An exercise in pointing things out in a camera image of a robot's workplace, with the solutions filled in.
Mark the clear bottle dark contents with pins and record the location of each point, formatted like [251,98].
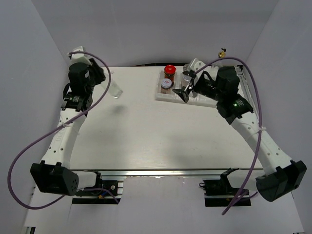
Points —
[221,54]

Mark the purple lid spice jar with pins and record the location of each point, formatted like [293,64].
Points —
[165,86]

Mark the red lid sauce jar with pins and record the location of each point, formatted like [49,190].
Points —
[169,72]

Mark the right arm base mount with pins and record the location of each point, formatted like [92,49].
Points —
[217,188]

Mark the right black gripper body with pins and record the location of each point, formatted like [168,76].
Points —
[206,88]

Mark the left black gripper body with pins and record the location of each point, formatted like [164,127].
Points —
[95,76]

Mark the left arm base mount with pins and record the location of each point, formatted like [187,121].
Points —
[107,190]

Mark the white three-slot organizer tray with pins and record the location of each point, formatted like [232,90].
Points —
[170,96]

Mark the glass bottle gold spout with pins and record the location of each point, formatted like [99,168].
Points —
[114,89]

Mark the silver lid white shaker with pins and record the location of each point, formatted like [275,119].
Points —
[187,67]

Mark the aluminium rail front edge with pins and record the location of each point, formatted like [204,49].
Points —
[154,172]

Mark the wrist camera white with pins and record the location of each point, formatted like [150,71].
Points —
[79,57]
[196,66]

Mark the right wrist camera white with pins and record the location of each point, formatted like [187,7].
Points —
[196,66]

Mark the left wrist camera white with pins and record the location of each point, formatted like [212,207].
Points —
[79,57]

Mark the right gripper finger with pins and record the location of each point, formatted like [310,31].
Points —
[189,74]
[183,94]

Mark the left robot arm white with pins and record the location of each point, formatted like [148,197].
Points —
[53,175]

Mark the white tube bottle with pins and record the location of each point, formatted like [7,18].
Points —
[185,79]

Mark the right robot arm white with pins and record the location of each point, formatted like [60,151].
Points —
[281,174]

